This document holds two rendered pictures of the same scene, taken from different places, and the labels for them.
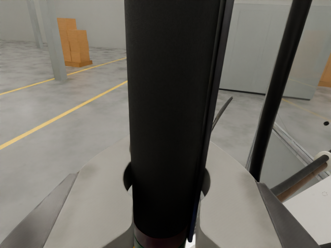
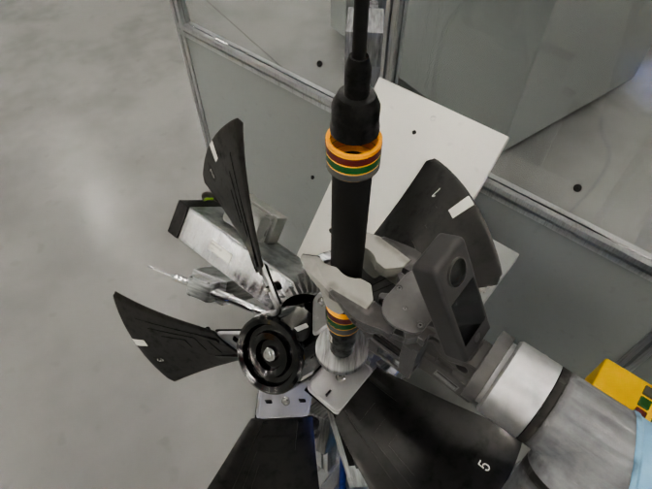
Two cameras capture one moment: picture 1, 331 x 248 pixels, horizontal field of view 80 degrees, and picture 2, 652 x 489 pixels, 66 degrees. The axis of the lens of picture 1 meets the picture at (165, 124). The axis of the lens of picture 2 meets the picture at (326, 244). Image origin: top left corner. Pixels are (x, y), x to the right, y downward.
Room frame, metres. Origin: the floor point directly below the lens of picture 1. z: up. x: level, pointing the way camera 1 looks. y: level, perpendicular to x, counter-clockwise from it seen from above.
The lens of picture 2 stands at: (-0.09, 0.24, 1.90)
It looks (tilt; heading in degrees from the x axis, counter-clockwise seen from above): 53 degrees down; 310
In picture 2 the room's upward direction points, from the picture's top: straight up
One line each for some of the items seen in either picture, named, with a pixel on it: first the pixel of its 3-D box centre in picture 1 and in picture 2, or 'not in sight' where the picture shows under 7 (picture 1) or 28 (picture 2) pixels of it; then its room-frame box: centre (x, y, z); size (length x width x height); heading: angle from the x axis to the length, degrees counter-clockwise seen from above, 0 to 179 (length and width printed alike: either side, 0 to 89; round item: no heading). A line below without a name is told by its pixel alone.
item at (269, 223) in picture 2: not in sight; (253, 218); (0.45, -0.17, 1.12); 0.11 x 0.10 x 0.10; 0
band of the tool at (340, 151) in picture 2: not in sight; (353, 152); (0.08, 0.00, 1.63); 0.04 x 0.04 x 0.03
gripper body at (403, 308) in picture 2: not in sight; (436, 336); (-0.03, 0.00, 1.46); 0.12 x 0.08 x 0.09; 0
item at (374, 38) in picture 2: not in sight; (364, 35); (0.44, -0.51, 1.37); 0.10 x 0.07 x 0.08; 125
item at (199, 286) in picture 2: not in sight; (203, 288); (0.43, -0.01, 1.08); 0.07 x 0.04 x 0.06; 10
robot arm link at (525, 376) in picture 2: not in sight; (516, 382); (-0.11, 0.00, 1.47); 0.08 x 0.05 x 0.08; 90
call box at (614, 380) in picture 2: not in sight; (604, 418); (-0.28, -0.30, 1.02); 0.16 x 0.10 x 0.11; 90
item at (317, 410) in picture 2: not in sight; (324, 424); (0.11, 0.00, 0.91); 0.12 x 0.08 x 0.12; 90
